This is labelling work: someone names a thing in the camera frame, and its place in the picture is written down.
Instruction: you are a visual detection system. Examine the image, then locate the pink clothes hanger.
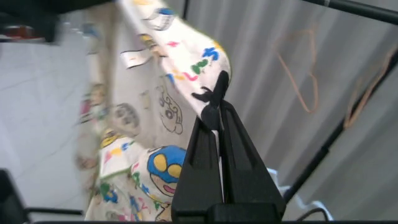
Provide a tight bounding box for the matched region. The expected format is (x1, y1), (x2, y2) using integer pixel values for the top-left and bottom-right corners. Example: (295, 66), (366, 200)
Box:
(272, 27), (320, 114)
(343, 45), (398, 130)

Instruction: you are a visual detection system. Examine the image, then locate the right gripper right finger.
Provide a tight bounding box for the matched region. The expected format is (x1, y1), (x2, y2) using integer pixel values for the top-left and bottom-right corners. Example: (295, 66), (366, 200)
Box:
(219, 99), (287, 216)

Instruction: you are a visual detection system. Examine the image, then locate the white curtain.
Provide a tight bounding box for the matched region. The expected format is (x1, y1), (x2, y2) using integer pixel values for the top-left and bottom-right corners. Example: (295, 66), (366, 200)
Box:
(164, 0), (398, 224)

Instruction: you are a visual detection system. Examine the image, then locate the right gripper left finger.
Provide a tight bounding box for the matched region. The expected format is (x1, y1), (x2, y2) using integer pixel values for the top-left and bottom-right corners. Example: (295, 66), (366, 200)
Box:
(170, 116), (224, 216)

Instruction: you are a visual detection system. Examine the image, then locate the cream printed shirt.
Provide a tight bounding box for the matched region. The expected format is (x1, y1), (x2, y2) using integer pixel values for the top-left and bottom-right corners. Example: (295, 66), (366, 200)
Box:
(75, 0), (233, 222)

